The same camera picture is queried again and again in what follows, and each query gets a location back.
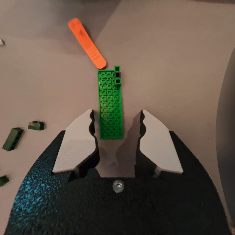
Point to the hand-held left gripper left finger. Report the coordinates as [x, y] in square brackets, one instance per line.
[77, 146]

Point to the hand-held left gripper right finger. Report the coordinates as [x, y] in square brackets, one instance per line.
[157, 146]

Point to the small white cube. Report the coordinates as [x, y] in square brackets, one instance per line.
[1, 42]

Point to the orange brick separator tool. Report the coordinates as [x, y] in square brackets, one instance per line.
[86, 43]

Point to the small green square brick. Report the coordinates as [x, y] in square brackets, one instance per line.
[117, 81]
[117, 68]

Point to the small black square brick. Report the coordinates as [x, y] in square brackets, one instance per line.
[117, 74]

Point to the dark green long brick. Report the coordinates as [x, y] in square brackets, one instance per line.
[12, 139]

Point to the green studded base plate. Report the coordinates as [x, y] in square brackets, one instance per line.
[110, 110]

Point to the dark green short brick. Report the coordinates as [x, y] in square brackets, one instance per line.
[36, 125]
[3, 180]

